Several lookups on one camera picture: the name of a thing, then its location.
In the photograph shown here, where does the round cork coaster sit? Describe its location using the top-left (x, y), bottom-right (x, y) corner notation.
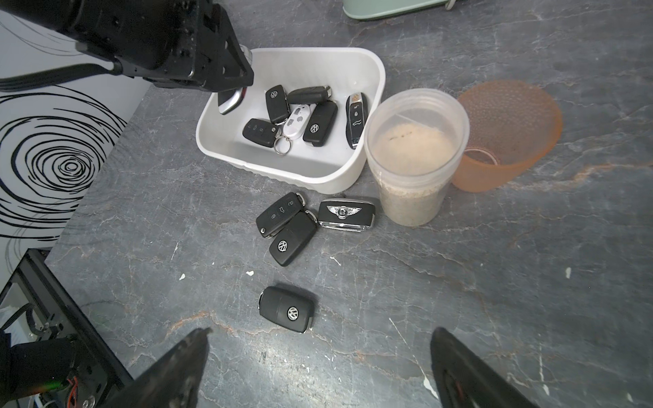
top-left (452, 80), bottom-right (563, 193)

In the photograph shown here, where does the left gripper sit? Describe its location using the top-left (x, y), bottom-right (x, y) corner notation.
top-left (147, 1), bottom-right (254, 93)

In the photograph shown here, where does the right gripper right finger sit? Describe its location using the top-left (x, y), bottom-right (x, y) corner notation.
top-left (430, 327), bottom-right (537, 408)

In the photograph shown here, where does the white car key fob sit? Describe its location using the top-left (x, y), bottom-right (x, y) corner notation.
top-left (273, 104), bottom-right (316, 156)

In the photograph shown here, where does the black VW flip key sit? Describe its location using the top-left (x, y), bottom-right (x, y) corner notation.
top-left (269, 210), bottom-right (318, 267)

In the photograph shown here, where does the black key bottom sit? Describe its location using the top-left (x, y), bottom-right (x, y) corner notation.
top-left (241, 118), bottom-right (281, 148)

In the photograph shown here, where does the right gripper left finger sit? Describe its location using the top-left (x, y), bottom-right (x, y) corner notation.
top-left (103, 328), bottom-right (212, 407)

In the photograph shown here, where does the beige cylindrical cup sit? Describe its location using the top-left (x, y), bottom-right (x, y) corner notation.
top-left (363, 88), bottom-right (470, 227)

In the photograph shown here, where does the black chrome Bentley key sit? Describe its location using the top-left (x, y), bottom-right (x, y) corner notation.
top-left (317, 198), bottom-right (376, 232)

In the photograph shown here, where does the black key fob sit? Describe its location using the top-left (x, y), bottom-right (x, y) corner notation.
top-left (303, 100), bottom-right (338, 147)

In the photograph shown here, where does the long black flip key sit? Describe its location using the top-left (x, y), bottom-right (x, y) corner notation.
top-left (345, 93), bottom-right (368, 150)

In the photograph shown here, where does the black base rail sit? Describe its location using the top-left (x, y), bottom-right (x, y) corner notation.
top-left (1, 249), bottom-right (134, 407)

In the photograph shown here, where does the mint green toaster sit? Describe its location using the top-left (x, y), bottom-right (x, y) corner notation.
top-left (343, 0), bottom-right (457, 20)

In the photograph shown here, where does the white storage box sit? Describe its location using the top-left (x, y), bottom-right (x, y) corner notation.
top-left (196, 47), bottom-right (386, 194)

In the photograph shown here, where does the black flip key with buttons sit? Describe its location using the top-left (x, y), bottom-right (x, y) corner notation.
top-left (287, 85), bottom-right (332, 105)

